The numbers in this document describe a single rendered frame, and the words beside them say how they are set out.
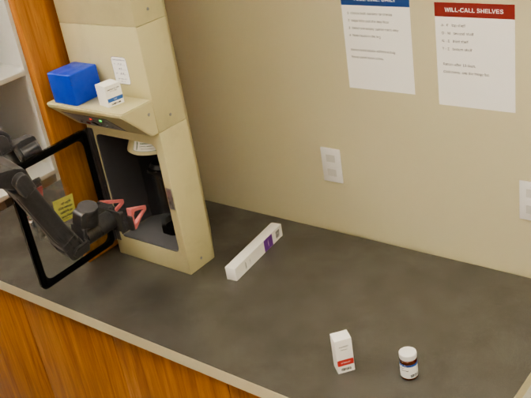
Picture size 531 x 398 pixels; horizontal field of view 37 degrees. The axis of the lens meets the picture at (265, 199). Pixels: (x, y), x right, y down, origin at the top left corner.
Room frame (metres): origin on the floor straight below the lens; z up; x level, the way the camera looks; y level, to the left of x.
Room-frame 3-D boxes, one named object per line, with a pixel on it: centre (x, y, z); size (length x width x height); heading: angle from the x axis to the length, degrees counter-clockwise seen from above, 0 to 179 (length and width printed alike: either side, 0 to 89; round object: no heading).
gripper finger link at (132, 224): (2.11, 0.39, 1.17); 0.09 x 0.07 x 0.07; 138
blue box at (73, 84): (2.22, 0.48, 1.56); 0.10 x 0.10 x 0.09; 48
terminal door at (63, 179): (2.18, 0.60, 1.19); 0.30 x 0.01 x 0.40; 140
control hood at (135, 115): (2.16, 0.42, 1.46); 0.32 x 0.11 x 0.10; 48
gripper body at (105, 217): (2.08, 0.47, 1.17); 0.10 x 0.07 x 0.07; 48
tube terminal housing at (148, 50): (2.30, 0.30, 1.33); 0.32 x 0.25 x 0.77; 48
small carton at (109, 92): (2.12, 0.37, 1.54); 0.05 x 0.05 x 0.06; 38
